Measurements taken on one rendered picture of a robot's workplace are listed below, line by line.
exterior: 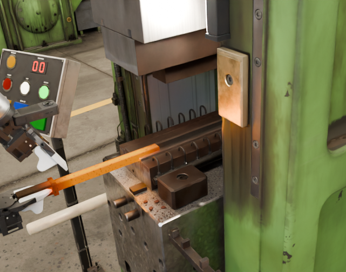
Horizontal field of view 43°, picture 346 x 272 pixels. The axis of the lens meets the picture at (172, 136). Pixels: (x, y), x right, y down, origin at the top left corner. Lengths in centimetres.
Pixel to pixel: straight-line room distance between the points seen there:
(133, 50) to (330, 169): 55
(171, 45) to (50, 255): 168
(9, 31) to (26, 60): 428
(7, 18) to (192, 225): 504
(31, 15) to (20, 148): 495
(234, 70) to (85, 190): 214
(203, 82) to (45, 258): 142
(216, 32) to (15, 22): 512
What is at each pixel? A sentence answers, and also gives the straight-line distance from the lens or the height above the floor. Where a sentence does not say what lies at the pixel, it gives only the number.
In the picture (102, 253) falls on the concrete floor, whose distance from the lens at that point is 249.
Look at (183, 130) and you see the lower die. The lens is 144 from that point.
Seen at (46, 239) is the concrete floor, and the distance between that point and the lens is 268.
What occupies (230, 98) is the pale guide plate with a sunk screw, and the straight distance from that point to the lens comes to 103.
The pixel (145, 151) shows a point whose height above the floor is 101.
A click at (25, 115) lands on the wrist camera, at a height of 123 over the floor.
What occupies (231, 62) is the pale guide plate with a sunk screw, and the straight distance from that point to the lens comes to 99.
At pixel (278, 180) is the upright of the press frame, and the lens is 104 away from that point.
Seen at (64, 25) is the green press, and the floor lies 28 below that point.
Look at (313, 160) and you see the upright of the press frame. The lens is 102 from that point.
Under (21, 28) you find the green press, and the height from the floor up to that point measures 34.
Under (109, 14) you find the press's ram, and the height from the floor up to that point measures 141.
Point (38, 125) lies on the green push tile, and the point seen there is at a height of 99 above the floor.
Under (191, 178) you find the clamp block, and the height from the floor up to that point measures 98.
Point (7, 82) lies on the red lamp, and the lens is 179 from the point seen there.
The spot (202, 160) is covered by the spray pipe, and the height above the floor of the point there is 96.
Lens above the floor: 167
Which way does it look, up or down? 28 degrees down
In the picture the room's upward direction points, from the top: 5 degrees counter-clockwise
